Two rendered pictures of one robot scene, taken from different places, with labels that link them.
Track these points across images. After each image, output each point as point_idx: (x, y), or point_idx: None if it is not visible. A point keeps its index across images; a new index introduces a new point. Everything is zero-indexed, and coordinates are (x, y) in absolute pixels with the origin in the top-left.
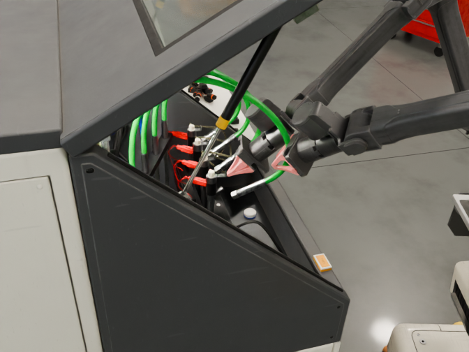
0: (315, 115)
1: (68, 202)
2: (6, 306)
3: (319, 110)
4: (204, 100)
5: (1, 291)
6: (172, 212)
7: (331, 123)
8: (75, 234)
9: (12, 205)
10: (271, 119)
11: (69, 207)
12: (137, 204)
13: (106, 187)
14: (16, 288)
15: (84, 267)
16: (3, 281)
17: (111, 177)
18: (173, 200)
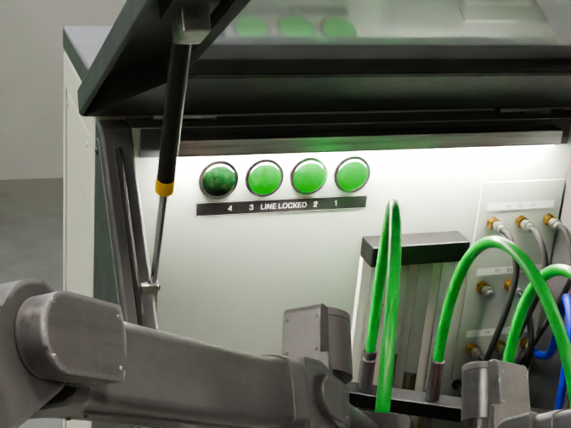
0: (284, 313)
1: (91, 183)
2: (75, 288)
3: (299, 312)
4: None
5: (75, 263)
6: (114, 282)
7: (286, 351)
8: (91, 234)
9: (81, 154)
10: (472, 404)
11: (91, 191)
12: (105, 236)
13: (99, 186)
14: (77, 269)
15: (91, 293)
16: (76, 250)
17: (101, 174)
18: (116, 262)
